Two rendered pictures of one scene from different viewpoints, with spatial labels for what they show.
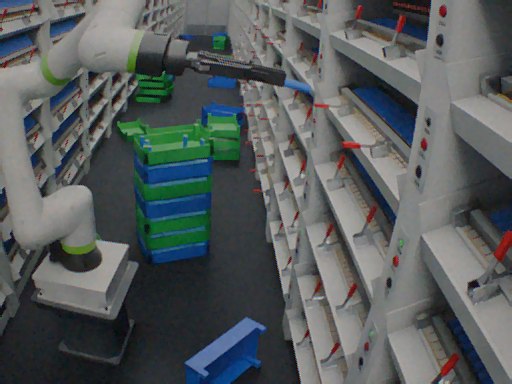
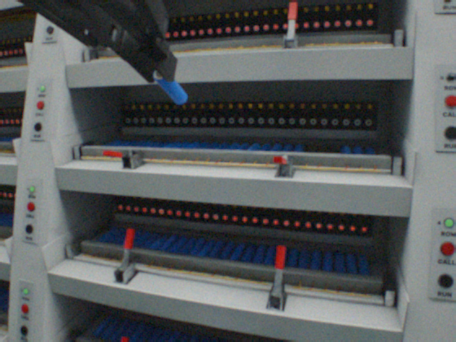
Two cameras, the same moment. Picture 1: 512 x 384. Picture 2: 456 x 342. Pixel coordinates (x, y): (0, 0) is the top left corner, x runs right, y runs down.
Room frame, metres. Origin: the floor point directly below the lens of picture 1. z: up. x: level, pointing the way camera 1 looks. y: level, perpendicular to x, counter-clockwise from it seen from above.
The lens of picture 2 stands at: (0.67, 0.29, 0.89)
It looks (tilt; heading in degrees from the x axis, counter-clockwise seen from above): 3 degrees up; 294
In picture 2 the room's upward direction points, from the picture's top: 4 degrees clockwise
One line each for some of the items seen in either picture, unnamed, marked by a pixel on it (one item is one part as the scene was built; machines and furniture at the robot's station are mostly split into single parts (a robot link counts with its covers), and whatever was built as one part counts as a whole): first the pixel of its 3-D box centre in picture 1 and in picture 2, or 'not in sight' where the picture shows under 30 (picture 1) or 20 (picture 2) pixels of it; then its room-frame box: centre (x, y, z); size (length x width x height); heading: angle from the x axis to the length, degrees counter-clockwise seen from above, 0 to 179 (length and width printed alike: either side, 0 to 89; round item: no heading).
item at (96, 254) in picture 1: (66, 248); not in sight; (1.11, 0.60, 0.40); 0.26 x 0.15 x 0.06; 82
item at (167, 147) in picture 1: (172, 143); not in sight; (1.78, 0.36, 0.52); 0.30 x 0.20 x 0.08; 119
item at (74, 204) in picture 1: (72, 218); not in sight; (1.09, 0.55, 0.52); 0.16 x 0.13 x 0.19; 146
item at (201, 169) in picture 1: (171, 161); not in sight; (1.78, 0.36, 0.44); 0.30 x 0.20 x 0.08; 119
